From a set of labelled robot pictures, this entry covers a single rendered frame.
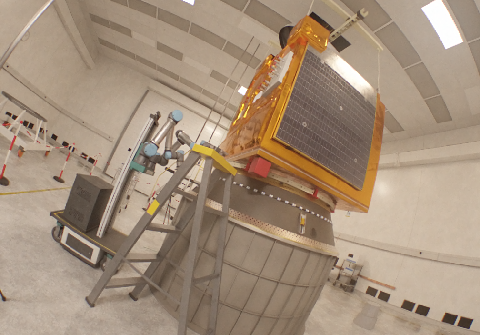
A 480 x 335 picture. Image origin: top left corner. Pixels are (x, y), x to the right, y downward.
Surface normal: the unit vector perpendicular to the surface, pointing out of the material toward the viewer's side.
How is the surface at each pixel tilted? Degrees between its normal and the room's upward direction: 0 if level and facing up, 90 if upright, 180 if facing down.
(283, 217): 62
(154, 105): 90
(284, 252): 90
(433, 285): 90
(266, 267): 90
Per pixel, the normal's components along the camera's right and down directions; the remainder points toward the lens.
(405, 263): -0.86, -0.44
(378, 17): -0.39, 0.89
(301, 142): 0.33, -0.11
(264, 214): 0.09, -0.68
